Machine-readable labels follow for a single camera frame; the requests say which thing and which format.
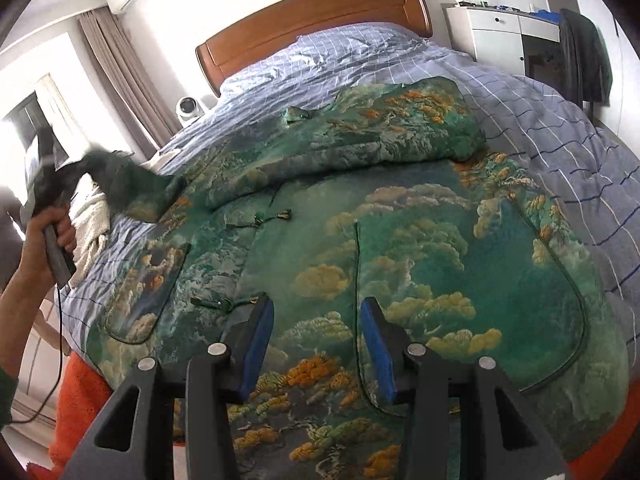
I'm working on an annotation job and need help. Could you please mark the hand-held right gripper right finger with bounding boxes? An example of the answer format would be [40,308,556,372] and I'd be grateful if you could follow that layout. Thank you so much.
[359,296,569,480]

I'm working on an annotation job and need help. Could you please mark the person's left hand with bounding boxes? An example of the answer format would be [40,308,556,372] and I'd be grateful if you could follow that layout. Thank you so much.
[20,204,77,292]

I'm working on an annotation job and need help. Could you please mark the person's left forearm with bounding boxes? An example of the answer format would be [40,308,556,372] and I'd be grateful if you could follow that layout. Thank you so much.
[0,272,52,428]

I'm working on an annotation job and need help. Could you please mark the white cabinet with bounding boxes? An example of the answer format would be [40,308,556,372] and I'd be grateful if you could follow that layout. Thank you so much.
[442,2,563,79]

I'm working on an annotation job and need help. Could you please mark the cream knitted blanket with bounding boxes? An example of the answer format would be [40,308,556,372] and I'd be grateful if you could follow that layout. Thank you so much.
[70,187,114,269]

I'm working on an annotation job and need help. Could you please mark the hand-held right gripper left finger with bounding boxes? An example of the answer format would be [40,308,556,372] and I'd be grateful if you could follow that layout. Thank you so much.
[75,296,276,480]

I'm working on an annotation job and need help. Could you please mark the window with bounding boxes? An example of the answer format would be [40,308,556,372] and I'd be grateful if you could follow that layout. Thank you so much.
[0,74,67,163]

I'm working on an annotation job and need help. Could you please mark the dark hanging clothes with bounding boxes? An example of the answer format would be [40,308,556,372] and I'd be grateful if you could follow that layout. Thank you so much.
[559,8,614,107]

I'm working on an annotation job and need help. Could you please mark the wooden headboard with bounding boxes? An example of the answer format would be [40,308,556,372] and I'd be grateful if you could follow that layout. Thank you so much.
[195,0,434,97]

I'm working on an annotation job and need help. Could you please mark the green cloud-print padded jacket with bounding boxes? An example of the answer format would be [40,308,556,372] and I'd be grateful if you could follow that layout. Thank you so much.
[82,76,630,480]

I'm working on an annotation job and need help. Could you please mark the grey-brown curtain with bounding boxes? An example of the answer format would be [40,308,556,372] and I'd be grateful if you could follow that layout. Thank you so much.
[77,6,174,154]

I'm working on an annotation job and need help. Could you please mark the black cable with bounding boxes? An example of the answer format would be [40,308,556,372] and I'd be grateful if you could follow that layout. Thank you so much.
[7,282,69,426]

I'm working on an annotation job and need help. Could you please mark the blue checked duvet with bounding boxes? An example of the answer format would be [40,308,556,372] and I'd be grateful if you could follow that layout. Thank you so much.
[62,24,640,358]

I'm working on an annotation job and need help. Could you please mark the orange fleece blanket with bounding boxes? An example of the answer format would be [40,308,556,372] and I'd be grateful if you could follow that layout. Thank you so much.
[27,350,640,480]

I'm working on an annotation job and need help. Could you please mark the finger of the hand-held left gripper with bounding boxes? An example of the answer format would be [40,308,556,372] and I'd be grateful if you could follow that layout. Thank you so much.
[72,151,135,187]

